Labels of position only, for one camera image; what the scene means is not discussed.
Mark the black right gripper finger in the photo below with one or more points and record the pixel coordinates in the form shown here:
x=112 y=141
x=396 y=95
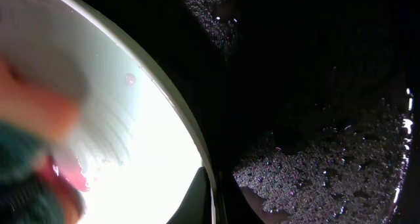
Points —
x=195 y=207

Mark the pale green plate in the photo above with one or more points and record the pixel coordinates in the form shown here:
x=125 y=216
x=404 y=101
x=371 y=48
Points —
x=137 y=146

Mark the green yellow sponge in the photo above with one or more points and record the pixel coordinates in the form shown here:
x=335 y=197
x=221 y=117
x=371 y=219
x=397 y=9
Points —
x=25 y=197

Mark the round black tray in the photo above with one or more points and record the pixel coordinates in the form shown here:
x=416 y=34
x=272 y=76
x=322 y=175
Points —
x=309 y=108

